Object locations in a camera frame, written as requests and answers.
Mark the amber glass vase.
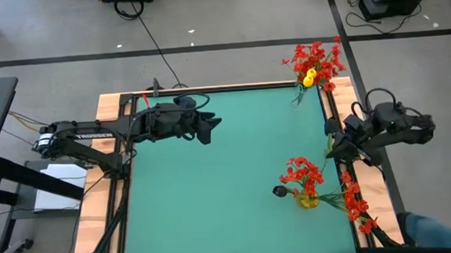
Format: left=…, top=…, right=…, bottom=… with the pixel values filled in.
left=294, top=190, right=322, bottom=211

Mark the black floor cable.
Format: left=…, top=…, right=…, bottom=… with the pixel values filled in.
left=113, top=0, right=189, bottom=93

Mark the black table frame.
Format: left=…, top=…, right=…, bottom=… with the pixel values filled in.
left=64, top=74, right=406, bottom=253

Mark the red artificial flower bunch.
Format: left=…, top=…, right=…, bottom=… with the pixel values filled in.
left=281, top=42, right=316, bottom=92
left=277, top=154, right=326, bottom=202
left=308, top=34, right=349, bottom=94
left=317, top=168, right=381, bottom=238

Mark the yellow floor cable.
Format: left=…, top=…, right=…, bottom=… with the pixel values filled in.
left=7, top=108, right=50, bottom=135

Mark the black caster wheel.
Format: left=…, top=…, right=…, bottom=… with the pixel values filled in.
left=11, top=238, right=35, bottom=253

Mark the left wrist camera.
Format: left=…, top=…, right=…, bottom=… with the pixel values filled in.
left=173, top=96, right=199, bottom=111

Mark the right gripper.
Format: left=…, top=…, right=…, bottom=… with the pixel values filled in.
left=323, top=113, right=376, bottom=160

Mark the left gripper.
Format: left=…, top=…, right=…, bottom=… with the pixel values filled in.
left=138, top=103, right=224, bottom=149

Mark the person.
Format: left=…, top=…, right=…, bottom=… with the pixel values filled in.
left=395, top=208, right=451, bottom=253

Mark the white flat box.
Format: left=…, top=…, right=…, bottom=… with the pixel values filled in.
left=31, top=161, right=90, bottom=214

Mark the green table mat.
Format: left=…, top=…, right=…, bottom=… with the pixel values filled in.
left=112, top=82, right=356, bottom=253

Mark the clear glass vase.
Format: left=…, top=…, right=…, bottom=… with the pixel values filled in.
left=289, top=82, right=311, bottom=107

